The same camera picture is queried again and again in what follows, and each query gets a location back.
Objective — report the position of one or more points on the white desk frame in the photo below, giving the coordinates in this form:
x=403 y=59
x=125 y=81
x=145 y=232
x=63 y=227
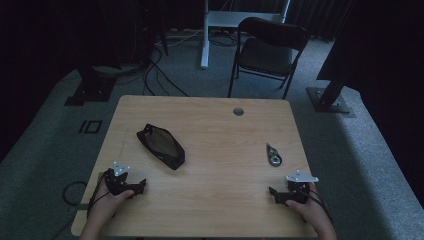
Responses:
x=213 y=20

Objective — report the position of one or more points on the person's right hand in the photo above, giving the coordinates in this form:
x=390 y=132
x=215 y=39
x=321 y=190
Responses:
x=311 y=210

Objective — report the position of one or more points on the person's left hand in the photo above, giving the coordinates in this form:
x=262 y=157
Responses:
x=107 y=205

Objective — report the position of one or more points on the black folding chair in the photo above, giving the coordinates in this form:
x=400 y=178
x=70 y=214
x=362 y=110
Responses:
x=266 y=53

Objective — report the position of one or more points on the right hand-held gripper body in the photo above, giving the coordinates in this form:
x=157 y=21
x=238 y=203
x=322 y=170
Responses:
x=297 y=191

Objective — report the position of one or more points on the black stand with base plate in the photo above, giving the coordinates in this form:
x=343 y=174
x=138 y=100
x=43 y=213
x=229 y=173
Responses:
x=90 y=88
x=330 y=98

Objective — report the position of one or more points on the black mesh pouch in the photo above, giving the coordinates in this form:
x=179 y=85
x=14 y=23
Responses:
x=161 y=146

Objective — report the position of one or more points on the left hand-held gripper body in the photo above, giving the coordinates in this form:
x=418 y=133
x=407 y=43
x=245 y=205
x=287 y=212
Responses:
x=115 y=184

